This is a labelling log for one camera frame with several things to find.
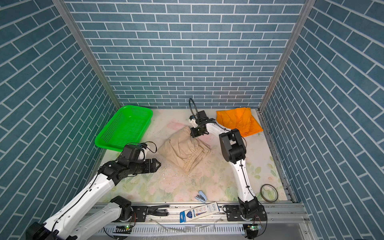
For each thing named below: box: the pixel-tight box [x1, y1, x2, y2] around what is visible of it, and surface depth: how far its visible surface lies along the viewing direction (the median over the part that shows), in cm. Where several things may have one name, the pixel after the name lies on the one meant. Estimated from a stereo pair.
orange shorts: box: [216, 107, 264, 137], surface depth 113 cm
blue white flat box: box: [179, 202, 221, 223], surface depth 75 cm
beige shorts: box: [158, 126, 211, 175], surface depth 95 cm
